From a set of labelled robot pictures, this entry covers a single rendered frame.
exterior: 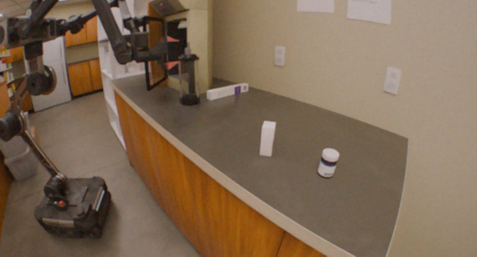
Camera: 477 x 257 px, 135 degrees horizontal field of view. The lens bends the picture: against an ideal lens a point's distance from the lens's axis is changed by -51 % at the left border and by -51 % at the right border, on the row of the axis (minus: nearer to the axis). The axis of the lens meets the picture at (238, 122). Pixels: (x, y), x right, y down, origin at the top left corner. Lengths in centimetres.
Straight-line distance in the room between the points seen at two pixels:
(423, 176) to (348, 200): 68
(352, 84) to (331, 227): 74
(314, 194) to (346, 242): 15
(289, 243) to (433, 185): 83
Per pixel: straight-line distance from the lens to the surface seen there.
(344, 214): 47
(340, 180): 56
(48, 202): 186
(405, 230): 134
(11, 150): 286
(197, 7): 111
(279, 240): 55
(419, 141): 105
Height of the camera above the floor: 126
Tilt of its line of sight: 25 degrees down
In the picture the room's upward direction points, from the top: 2 degrees clockwise
